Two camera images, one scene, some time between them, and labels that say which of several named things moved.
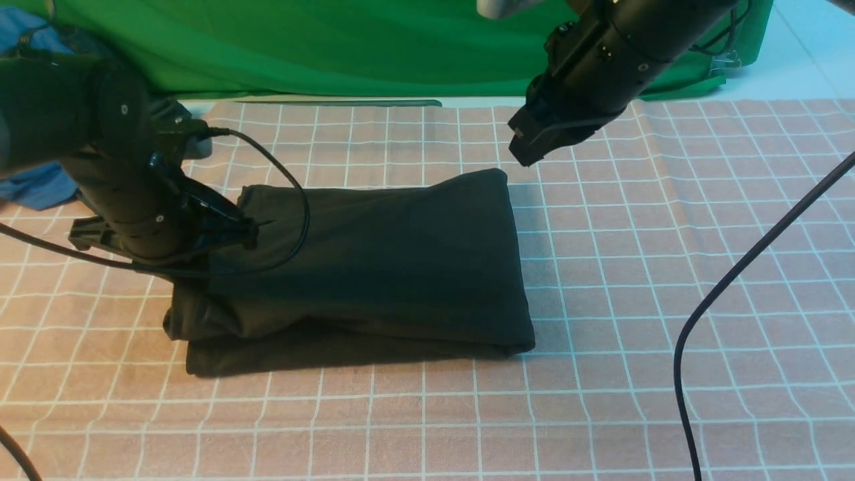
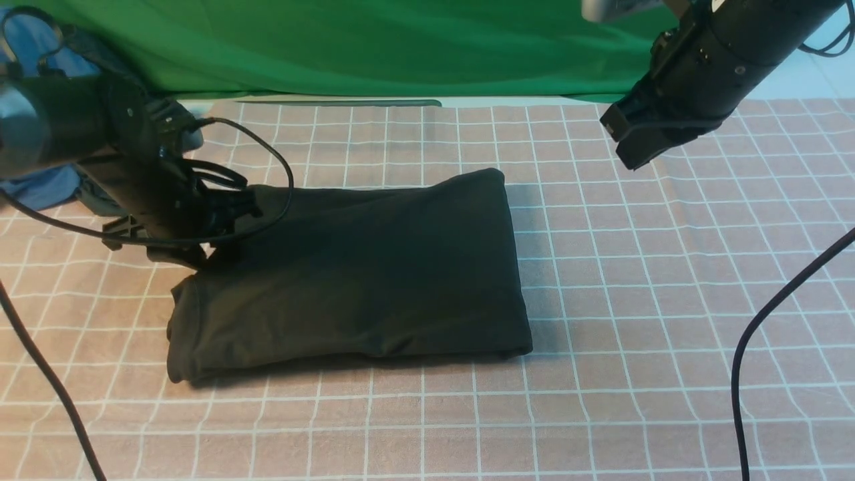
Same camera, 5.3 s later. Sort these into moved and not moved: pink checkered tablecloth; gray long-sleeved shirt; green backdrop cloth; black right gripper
Moved: black right gripper
Not moved: green backdrop cloth; pink checkered tablecloth; gray long-sleeved shirt
